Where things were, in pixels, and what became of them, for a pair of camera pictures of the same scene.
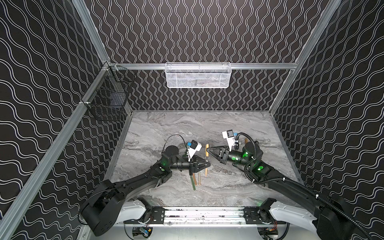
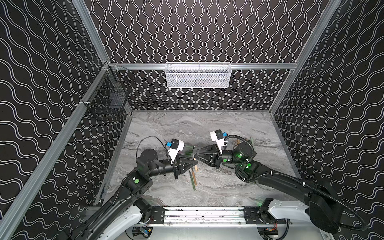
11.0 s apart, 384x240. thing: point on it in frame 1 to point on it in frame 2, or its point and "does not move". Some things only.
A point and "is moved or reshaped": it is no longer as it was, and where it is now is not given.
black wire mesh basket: (108, 101) does not move
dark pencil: (199, 178) is moved or reshaped
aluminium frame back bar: (231, 66) does not move
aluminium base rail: (207, 216) does not move
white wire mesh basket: (198, 74) does not move
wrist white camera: (195, 146) to (176, 146)
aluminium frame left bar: (15, 209) does not move
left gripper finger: (201, 164) to (185, 164)
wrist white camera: (229, 135) to (217, 135)
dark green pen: (193, 183) does not move
